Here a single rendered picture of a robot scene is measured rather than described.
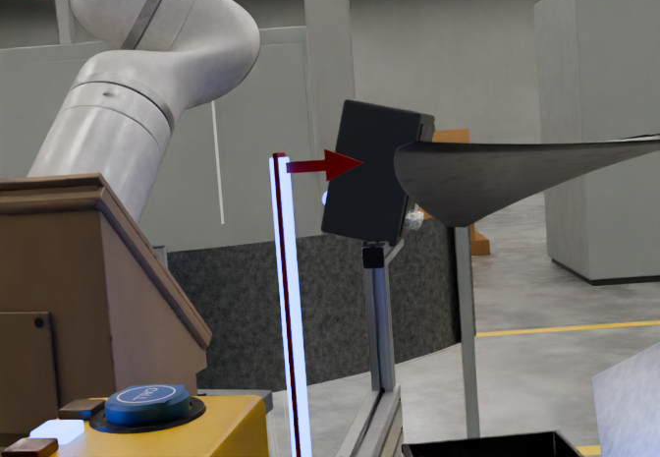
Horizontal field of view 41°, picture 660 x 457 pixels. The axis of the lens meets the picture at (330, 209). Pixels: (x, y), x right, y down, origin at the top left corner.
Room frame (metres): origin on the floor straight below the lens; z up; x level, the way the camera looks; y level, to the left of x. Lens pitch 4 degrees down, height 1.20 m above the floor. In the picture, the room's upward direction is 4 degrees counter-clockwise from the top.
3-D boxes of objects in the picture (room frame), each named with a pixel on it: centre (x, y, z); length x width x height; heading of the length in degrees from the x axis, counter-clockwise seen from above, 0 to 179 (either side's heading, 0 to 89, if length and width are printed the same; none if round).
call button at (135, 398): (0.42, 0.09, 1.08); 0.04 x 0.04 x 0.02
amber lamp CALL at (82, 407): (0.43, 0.13, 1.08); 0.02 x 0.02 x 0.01; 79
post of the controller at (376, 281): (1.19, -0.06, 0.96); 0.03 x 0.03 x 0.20; 79
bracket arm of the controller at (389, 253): (1.29, -0.08, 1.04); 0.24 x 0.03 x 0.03; 169
